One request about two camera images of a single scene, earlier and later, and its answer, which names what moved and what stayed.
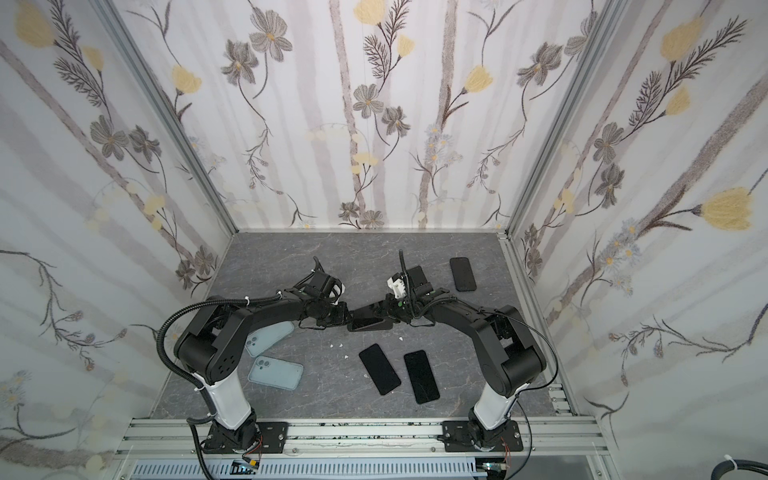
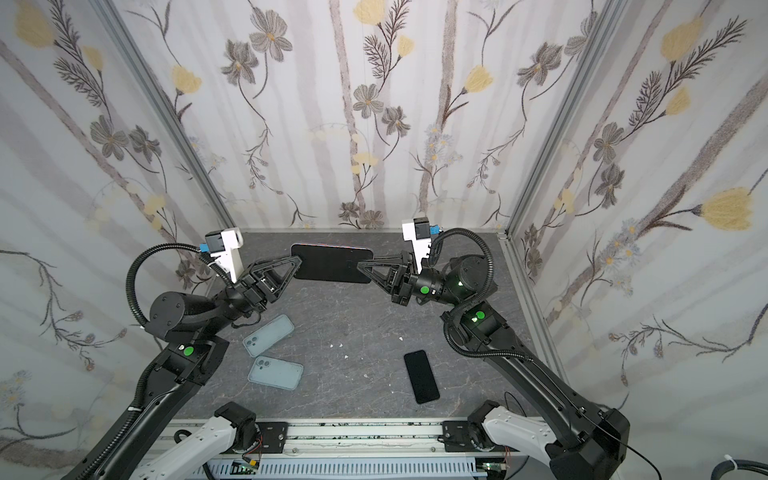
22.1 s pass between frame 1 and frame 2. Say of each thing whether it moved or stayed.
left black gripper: moved
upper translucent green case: stayed
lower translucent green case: stayed
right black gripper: moved
